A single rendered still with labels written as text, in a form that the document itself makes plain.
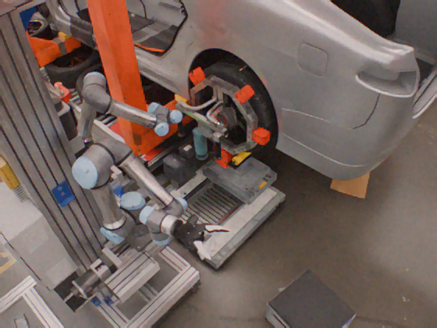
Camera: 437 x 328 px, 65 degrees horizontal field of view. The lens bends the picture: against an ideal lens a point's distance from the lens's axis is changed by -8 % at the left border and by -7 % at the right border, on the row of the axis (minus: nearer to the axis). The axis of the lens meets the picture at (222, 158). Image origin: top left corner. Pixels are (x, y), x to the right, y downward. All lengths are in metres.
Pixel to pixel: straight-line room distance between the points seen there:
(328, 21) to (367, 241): 1.77
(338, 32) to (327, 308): 1.51
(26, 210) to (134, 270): 0.63
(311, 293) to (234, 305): 0.58
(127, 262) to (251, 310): 0.99
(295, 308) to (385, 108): 1.21
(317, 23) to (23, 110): 1.33
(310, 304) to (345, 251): 0.74
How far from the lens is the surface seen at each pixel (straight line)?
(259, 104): 2.29
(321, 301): 2.31
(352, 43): 1.79
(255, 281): 2.70
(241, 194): 2.90
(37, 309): 2.69
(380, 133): 2.02
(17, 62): 1.38
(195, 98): 2.58
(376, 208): 3.23
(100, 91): 1.92
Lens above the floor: 2.43
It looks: 46 degrees down
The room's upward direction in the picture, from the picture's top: 3 degrees counter-clockwise
